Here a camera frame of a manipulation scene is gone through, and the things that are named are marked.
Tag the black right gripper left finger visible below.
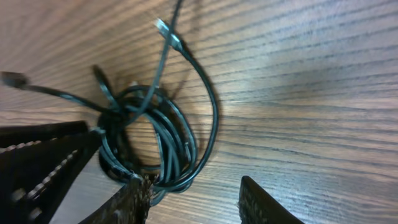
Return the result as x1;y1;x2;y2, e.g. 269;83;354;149
79;175;152;224

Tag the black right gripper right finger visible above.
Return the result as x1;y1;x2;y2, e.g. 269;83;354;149
238;175;303;224

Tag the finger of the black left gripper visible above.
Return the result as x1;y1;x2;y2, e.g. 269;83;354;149
1;121;88;148
1;132;101;223

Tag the black USB-A cable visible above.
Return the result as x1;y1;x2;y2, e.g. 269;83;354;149
0;0;200;206

